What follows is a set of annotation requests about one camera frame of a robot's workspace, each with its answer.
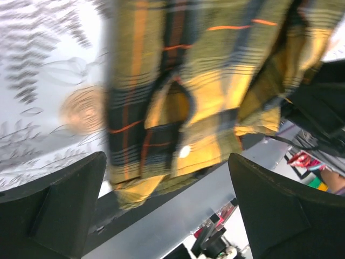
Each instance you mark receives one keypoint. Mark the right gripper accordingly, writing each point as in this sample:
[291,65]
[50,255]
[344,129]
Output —
[318,108]

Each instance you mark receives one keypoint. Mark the floral tablecloth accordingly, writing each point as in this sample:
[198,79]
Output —
[53,65]

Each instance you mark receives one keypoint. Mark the aluminium frame rail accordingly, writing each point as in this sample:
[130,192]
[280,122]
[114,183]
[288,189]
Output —
[159,225]

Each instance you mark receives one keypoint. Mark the yellow plaid long sleeve shirt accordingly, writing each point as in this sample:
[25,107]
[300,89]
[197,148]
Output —
[190,78]

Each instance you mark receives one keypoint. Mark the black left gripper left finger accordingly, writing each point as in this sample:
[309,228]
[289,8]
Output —
[50,217]

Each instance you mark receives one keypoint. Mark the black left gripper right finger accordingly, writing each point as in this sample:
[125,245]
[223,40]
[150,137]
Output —
[284,218]

